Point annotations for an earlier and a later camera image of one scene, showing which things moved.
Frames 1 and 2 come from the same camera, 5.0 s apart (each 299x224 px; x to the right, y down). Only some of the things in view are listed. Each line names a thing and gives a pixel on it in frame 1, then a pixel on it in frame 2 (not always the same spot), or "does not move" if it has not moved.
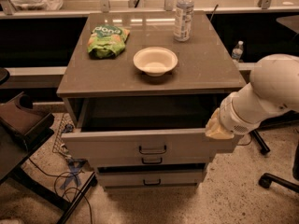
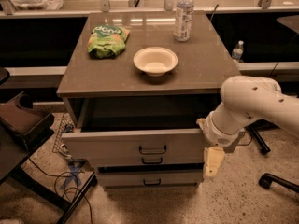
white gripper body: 231,119 -> 216,134
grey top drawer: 143,129 does not move
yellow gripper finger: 214,130 -> 213,157
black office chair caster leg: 266,178 does not move
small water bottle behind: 237,51 does not move
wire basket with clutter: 65,126 does not move
